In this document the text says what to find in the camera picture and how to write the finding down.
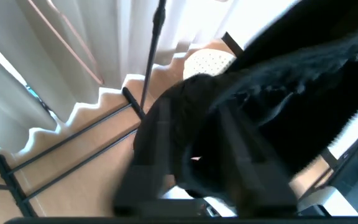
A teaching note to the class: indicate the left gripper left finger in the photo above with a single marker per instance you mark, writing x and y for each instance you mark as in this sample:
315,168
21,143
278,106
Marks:
148,186

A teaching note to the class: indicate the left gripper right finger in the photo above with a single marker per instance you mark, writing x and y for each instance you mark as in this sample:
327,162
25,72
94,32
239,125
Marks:
259,193

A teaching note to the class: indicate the black garment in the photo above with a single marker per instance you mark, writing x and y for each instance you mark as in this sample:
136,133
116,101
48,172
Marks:
291,77

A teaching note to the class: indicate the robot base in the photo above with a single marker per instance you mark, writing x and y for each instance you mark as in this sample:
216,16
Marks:
353,174

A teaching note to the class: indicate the black clothes rack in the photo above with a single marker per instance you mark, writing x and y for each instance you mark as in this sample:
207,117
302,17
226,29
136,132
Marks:
11,183

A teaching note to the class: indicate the white laundry basket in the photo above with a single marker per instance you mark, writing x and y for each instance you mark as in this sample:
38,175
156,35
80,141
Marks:
207,62

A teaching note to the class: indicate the pink clothes hanger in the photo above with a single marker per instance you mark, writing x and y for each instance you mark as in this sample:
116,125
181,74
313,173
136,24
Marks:
64,40

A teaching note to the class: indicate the beige curtain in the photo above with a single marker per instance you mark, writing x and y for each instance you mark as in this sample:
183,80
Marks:
11,77

